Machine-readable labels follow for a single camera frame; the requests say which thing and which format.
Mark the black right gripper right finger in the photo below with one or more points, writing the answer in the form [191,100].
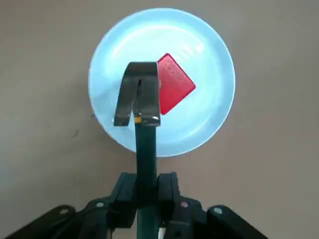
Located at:
[179,214]

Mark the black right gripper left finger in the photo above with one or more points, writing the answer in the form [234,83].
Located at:
[119,206]

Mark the black yellow claw hammer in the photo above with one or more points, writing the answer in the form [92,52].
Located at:
[146,154]

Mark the pale blue round plate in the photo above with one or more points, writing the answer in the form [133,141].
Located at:
[199,119]

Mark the red wooden cube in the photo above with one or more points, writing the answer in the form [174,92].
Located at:
[174,84]

